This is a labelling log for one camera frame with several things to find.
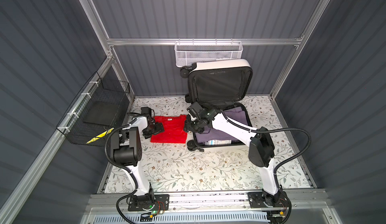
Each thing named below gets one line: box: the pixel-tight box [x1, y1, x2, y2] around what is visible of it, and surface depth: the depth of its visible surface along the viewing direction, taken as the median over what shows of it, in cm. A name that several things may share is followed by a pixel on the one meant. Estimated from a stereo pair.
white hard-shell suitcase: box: [179, 58, 253, 152], surface depth 89 cm
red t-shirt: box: [150, 114, 188, 144], surface depth 98 cm
